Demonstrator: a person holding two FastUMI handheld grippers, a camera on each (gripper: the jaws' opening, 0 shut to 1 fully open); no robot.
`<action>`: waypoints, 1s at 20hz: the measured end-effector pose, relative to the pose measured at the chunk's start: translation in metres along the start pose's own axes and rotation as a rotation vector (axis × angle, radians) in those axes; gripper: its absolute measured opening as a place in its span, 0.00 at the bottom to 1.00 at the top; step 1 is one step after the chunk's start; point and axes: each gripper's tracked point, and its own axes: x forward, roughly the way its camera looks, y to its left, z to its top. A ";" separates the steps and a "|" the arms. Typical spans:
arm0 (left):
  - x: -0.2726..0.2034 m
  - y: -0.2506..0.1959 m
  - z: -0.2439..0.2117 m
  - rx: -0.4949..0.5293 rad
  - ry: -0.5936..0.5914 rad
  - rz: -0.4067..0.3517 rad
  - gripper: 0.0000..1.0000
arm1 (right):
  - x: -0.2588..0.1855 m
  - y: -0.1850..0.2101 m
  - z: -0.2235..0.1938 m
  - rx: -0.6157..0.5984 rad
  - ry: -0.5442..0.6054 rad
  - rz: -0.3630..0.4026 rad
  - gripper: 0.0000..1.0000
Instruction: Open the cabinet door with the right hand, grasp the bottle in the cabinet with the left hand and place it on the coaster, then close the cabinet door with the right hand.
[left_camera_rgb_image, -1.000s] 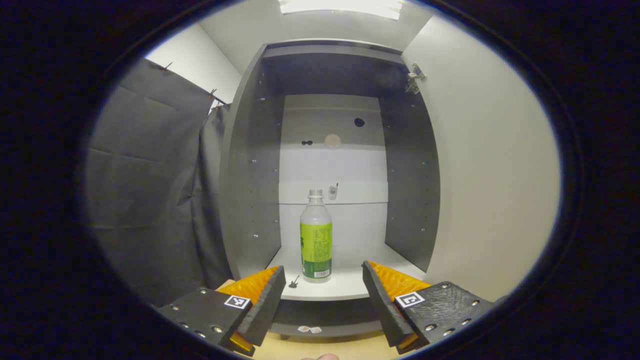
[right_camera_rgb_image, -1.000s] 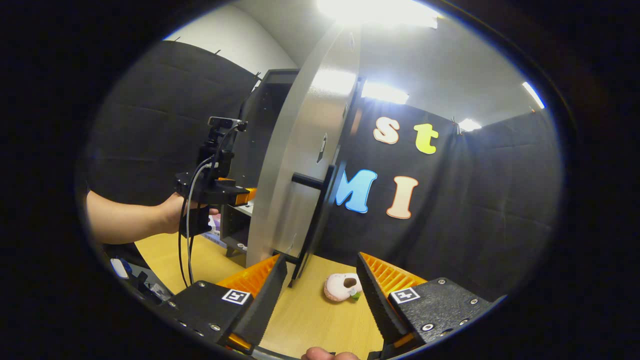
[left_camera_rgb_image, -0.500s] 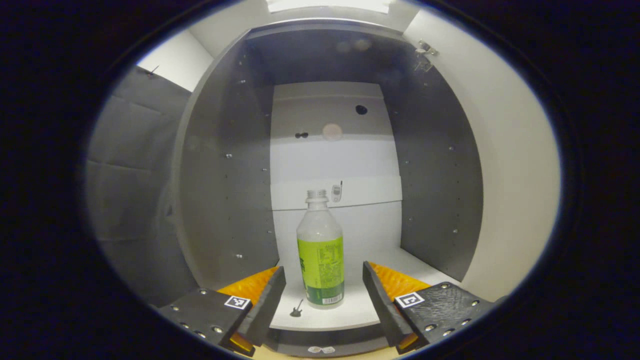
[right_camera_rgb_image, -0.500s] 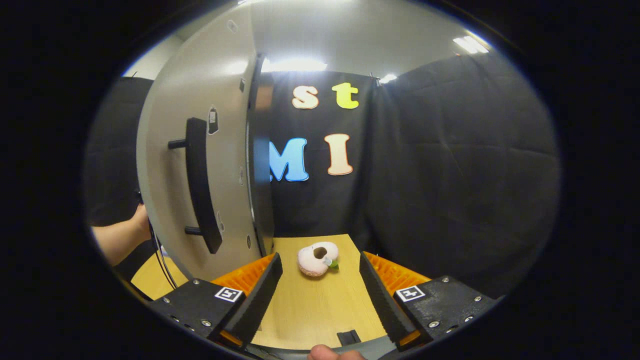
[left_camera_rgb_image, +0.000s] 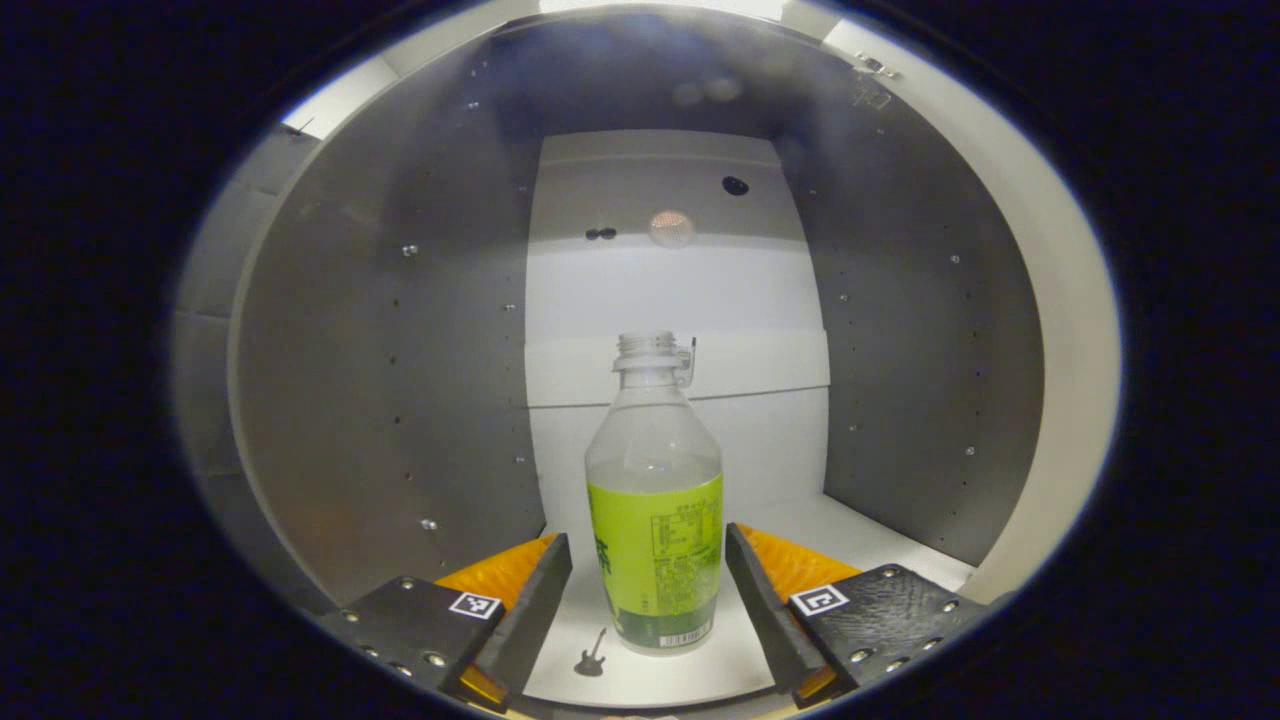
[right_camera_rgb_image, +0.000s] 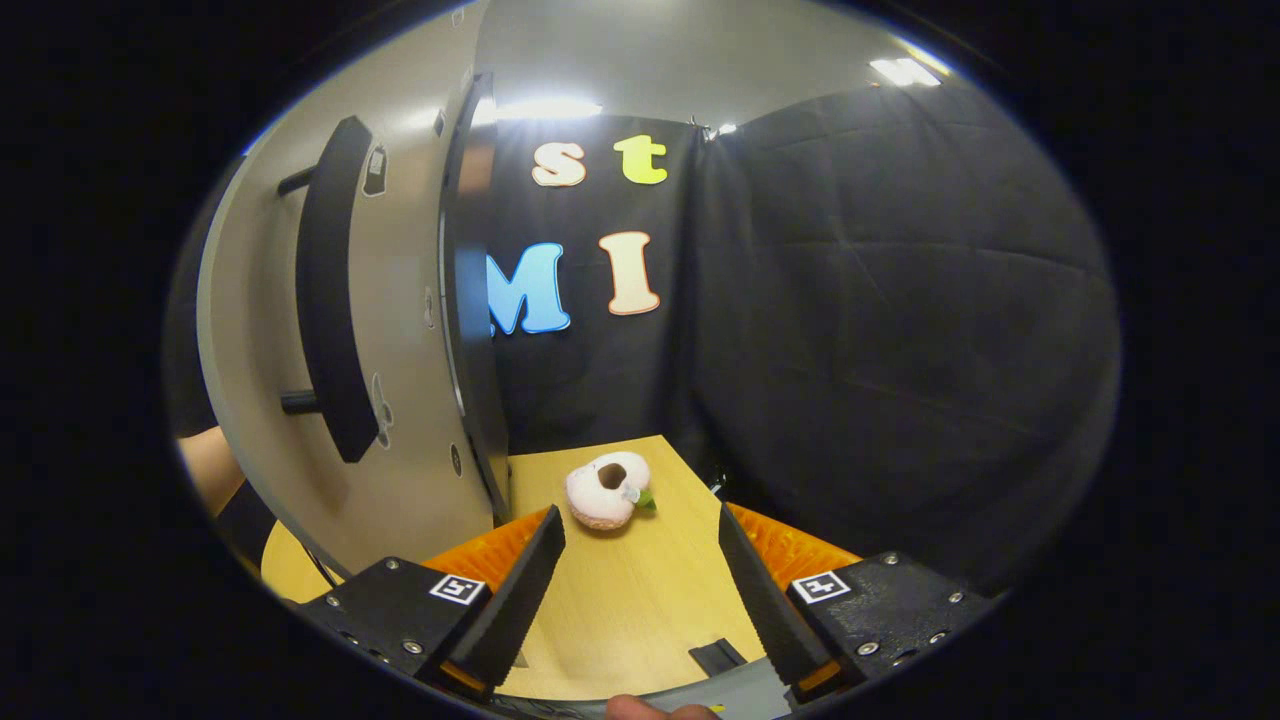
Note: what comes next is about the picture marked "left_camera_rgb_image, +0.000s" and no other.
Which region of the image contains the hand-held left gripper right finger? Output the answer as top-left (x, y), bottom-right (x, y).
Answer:
top-left (725, 522), bottom-right (1011, 709)

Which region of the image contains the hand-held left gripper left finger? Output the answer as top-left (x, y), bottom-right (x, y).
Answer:
top-left (318, 530), bottom-right (573, 713)

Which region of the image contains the clear bottle with green label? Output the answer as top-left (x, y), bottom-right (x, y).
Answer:
top-left (585, 330), bottom-right (725, 657)

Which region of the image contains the grey cabinet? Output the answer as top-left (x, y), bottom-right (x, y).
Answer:
top-left (225, 5), bottom-right (1046, 709)

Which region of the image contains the ceiling light panel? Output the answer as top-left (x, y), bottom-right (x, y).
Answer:
top-left (540, 0), bottom-right (791, 21)

